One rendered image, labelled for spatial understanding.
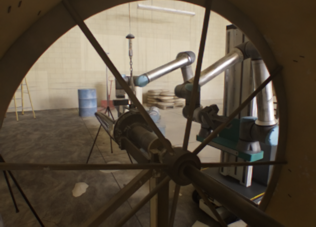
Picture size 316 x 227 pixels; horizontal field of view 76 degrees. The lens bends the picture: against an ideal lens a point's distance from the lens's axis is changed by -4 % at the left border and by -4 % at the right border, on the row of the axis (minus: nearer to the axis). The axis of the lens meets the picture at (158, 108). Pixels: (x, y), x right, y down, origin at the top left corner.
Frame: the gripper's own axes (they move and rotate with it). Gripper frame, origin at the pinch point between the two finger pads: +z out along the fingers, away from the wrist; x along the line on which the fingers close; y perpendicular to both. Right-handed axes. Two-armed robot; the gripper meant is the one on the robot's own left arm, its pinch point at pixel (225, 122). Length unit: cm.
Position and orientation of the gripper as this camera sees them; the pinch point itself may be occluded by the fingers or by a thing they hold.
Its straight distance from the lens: 107.0
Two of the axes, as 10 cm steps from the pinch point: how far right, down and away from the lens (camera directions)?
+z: 4.3, 1.4, -8.9
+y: -7.4, 6.2, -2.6
